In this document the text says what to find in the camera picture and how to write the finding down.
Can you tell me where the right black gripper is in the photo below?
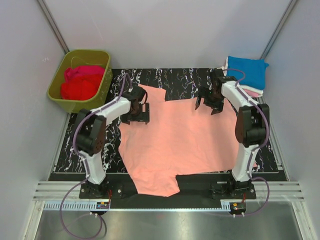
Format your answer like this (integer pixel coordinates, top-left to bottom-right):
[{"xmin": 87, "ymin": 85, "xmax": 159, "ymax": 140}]
[{"xmin": 195, "ymin": 86, "xmax": 224, "ymax": 116}]

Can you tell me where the salmon pink t shirt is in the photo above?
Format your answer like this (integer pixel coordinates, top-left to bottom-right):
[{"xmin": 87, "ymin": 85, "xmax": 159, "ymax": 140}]
[{"xmin": 119, "ymin": 86, "xmax": 255, "ymax": 197}]

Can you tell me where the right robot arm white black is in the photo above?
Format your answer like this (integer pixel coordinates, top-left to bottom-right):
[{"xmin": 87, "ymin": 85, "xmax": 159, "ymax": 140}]
[{"xmin": 195, "ymin": 68, "xmax": 270, "ymax": 199}]

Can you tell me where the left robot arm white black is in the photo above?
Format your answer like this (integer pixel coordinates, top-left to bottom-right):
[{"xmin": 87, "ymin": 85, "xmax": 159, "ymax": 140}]
[{"xmin": 72, "ymin": 86, "xmax": 150, "ymax": 198}]

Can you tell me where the black marbled table mat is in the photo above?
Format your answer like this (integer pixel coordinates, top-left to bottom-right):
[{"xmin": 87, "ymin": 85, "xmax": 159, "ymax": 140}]
[{"xmin": 51, "ymin": 67, "xmax": 280, "ymax": 174}]

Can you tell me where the cream folded t shirt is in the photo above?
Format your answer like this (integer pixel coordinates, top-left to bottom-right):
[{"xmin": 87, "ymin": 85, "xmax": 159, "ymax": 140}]
[{"xmin": 218, "ymin": 66, "xmax": 227, "ymax": 71}]

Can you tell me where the light pink folded t shirt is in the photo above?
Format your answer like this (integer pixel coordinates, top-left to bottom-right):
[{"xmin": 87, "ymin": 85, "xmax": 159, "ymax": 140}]
[{"xmin": 244, "ymin": 89, "xmax": 262, "ymax": 98}]

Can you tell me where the red t shirt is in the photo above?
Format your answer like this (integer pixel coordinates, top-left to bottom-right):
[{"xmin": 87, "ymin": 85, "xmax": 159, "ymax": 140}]
[{"xmin": 60, "ymin": 74, "xmax": 103, "ymax": 101}]

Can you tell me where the magenta t shirt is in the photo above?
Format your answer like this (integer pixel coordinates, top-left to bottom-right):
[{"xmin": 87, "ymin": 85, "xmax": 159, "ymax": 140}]
[{"xmin": 64, "ymin": 65, "xmax": 105, "ymax": 82}]

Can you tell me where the olive green plastic bin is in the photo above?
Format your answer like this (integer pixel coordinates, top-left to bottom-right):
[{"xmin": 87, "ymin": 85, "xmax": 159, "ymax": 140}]
[{"xmin": 47, "ymin": 49, "xmax": 113, "ymax": 114}]

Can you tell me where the left small controller board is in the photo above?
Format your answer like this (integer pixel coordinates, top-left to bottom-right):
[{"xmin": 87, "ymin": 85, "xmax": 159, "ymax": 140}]
[{"xmin": 96, "ymin": 200, "xmax": 111, "ymax": 210}]

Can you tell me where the small controller board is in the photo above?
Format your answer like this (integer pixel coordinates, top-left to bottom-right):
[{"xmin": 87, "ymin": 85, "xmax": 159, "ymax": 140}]
[
  {"xmin": 230, "ymin": 202, "xmax": 247, "ymax": 213},
  {"xmin": 96, "ymin": 200, "xmax": 111, "ymax": 210}
]

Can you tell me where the right small controller board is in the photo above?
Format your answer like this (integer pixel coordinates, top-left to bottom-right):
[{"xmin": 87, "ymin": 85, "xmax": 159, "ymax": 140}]
[{"xmin": 230, "ymin": 202, "xmax": 247, "ymax": 213}]

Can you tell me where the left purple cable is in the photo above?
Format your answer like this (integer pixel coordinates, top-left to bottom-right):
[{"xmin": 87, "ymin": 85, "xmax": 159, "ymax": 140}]
[{"xmin": 60, "ymin": 72, "xmax": 135, "ymax": 238}]

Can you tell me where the left corner aluminium post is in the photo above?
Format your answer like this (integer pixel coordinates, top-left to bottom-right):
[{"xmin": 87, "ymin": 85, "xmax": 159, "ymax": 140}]
[{"xmin": 36, "ymin": 0, "xmax": 70, "ymax": 54}]

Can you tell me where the corner aluminium post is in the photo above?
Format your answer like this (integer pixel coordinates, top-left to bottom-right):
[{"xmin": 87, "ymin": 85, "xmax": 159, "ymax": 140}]
[
  {"xmin": 260, "ymin": 0, "xmax": 300, "ymax": 59},
  {"xmin": 36, "ymin": 0, "xmax": 70, "ymax": 54}
]

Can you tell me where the right corner aluminium post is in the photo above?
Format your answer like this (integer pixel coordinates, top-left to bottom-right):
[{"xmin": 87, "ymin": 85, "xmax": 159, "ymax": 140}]
[{"xmin": 260, "ymin": 0, "xmax": 300, "ymax": 59}]

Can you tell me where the white slotted cable duct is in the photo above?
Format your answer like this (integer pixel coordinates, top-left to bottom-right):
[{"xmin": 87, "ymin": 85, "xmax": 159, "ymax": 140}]
[{"xmin": 43, "ymin": 200, "xmax": 231, "ymax": 213}]

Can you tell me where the aluminium frame rail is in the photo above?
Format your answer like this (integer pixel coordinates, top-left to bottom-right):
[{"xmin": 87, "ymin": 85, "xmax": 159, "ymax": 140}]
[{"xmin": 33, "ymin": 181, "xmax": 304, "ymax": 202}]

